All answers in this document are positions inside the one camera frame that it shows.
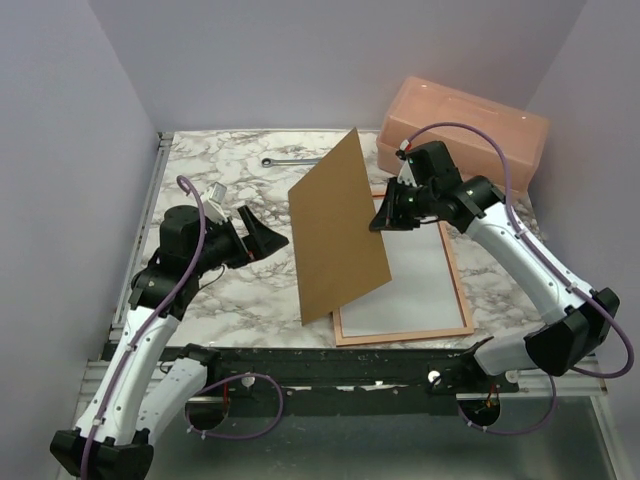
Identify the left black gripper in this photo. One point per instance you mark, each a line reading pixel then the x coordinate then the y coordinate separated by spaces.
pixel 260 242

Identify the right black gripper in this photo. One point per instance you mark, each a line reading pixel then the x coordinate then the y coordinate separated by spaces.
pixel 389 209

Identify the brown cardboard backing board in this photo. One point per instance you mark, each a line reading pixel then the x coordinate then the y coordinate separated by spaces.
pixel 338 259

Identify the landscape photo print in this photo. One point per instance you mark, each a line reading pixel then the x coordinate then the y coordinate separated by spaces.
pixel 415 285

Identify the red wooden picture frame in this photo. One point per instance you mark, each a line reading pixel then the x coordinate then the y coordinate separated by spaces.
pixel 450 300

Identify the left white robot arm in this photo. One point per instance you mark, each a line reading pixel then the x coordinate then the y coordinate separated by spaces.
pixel 169 294

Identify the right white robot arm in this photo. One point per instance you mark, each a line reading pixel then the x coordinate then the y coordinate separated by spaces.
pixel 574 314

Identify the silver ratchet wrench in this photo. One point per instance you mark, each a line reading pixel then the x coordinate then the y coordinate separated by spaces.
pixel 271 162

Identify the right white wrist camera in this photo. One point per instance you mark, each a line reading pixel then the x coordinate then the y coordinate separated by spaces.
pixel 405 175

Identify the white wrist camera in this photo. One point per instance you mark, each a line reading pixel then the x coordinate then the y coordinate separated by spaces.
pixel 405 175
pixel 212 200

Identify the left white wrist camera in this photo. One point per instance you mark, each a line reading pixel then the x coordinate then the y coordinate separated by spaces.
pixel 212 200

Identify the aluminium frame rail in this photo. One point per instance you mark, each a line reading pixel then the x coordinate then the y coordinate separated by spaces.
pixel 106 430

